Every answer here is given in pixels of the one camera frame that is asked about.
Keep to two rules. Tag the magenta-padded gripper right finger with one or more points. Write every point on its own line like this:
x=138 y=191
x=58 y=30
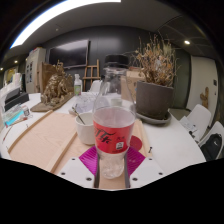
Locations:
x=136 y=163

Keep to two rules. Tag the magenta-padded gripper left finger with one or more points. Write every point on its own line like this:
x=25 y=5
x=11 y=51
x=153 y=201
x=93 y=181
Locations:
x=86 y=163

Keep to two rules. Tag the clear red-labelled drink bottle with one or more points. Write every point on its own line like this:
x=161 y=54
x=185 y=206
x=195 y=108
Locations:
x=113 y=133

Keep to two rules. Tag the white ceramic cup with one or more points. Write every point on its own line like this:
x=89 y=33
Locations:
x=85 y=131

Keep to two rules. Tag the grey plant saucer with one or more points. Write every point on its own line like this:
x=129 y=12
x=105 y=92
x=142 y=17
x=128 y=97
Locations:
x=156 y=120

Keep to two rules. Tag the metal spoon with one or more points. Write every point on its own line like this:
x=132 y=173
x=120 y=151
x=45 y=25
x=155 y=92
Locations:
x=78 y=115

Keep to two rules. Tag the printed newspaper sheet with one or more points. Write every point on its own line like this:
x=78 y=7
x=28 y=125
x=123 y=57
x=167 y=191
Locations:
x=85 y=103

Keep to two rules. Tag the papers on chair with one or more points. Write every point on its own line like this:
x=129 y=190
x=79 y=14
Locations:
x=187 y=125

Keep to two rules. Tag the dried plant in grey pot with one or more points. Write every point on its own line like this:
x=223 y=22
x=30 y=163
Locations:
x=153 y=100

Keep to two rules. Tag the green-labelled spray bottle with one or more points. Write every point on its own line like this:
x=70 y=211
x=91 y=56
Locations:
x=77 y=88

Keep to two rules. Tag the black backpack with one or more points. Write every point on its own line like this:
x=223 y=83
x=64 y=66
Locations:
x=211 y=146

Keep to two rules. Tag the white chair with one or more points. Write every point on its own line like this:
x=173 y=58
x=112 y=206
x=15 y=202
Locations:
x=200 y=116
x=216 y=128
x=96 y=86

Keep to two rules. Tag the small paint jar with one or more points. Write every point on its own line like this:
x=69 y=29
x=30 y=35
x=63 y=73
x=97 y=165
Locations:
x=25 y=110

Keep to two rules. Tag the brown cardboard box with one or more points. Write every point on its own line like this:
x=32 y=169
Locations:
x=132 y=80

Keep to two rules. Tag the wooden easel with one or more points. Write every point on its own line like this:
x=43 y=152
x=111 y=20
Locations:
x=91 y=78

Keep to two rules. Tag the colourful painting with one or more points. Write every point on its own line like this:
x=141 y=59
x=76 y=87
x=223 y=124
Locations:
x=13 y=116

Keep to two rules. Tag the black box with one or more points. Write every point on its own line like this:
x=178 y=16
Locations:
x=18 y=100

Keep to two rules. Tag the wooden figure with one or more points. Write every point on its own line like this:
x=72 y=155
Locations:
x=204 y=97

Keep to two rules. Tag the brown carved wooden panel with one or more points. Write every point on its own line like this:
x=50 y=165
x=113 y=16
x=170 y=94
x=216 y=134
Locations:
x=46 y=75

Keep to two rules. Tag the long ceiling light strip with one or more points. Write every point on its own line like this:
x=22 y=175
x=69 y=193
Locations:
x=50 y=15

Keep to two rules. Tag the black wall screen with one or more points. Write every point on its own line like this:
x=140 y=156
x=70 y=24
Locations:
x=68 y=53

